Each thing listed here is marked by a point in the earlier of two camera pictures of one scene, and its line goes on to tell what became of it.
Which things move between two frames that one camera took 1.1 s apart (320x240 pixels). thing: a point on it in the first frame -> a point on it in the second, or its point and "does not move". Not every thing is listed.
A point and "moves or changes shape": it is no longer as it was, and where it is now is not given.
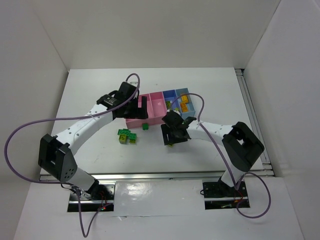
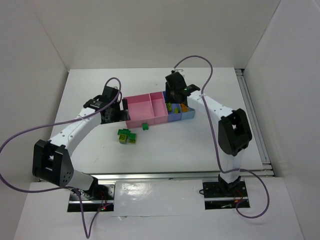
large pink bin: (155, 110) does not move
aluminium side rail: (267, 168) does not move
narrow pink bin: (159, 106) does not move
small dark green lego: (145, 126) does not move
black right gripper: (173, 133) -> (173, 97)
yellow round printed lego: (184, 99) moves or changes shape
